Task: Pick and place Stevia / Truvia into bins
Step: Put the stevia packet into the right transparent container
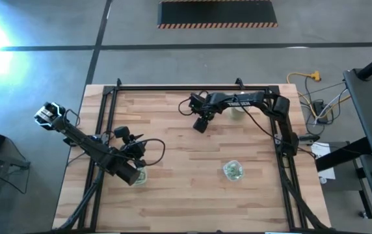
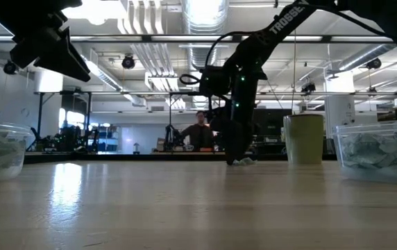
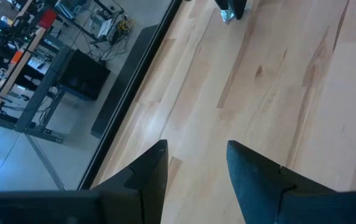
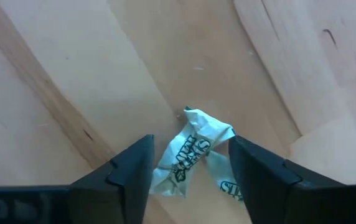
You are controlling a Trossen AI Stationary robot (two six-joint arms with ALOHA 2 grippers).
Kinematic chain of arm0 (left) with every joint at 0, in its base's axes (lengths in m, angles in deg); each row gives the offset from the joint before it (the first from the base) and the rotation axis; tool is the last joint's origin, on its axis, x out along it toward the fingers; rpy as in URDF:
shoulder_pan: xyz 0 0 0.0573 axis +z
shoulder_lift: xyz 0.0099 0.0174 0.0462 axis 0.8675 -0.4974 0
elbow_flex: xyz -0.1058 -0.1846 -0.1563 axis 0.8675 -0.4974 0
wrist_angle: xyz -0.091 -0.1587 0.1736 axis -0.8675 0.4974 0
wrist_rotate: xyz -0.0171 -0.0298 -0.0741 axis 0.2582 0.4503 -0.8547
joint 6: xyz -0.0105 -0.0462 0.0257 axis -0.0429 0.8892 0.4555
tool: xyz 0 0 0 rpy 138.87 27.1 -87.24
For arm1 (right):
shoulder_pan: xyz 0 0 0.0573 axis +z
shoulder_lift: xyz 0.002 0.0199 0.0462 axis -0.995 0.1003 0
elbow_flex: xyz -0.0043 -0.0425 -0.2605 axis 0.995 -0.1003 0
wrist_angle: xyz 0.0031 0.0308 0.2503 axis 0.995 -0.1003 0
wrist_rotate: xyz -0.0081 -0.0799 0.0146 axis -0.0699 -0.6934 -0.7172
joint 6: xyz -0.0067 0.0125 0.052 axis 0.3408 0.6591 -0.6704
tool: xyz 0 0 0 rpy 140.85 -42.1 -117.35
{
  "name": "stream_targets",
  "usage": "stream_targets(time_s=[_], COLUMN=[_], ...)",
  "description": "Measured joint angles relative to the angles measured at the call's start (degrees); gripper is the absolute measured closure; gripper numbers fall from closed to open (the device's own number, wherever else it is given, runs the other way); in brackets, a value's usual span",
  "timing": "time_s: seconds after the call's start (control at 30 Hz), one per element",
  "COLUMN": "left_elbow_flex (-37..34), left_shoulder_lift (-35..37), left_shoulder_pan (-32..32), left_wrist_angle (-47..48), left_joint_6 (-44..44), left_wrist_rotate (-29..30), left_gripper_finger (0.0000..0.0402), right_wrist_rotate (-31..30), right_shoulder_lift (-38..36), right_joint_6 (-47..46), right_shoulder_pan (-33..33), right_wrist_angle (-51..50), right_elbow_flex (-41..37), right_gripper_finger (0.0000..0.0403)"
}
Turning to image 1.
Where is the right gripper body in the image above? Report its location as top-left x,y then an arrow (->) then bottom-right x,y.
188,92 -> 219,134

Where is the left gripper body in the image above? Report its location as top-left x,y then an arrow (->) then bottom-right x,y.
114,125 -> 147,187

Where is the clear plastic bin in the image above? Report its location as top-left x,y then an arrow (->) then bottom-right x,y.
222,159 -> 245,182
133,166 -> 148,187

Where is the black hazard-striped floor mat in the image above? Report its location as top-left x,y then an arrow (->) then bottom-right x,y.
156,0 -> 278,29

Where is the black power strip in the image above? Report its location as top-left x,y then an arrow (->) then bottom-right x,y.
312,99 -> 328,124

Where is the white paper sheet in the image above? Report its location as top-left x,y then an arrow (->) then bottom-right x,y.
310,142 -> 336,181

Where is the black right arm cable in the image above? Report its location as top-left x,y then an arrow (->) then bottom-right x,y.
176,96 -> 317,160

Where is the yellow extension cord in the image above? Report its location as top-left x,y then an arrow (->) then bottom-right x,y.
286,70 -> 352,118

